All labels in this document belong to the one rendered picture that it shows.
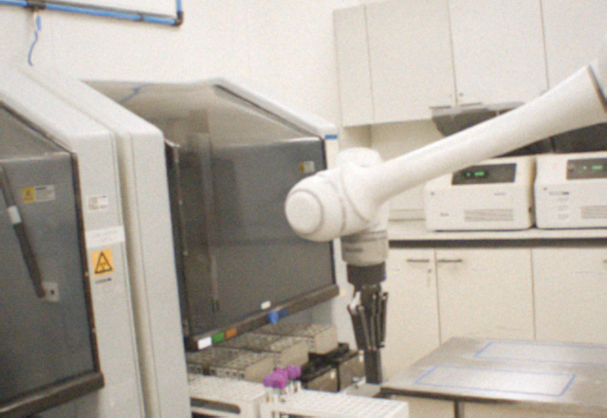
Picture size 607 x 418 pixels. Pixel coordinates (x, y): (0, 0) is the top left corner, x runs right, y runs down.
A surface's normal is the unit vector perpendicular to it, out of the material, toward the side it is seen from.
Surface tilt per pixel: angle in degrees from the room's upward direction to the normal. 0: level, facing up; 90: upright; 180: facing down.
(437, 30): 90
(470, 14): 90
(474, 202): 90
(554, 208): 90
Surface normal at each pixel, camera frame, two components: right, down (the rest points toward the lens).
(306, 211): -0.58, 0.13
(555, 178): -0.50, -0.44
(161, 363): 0.84, -0.04
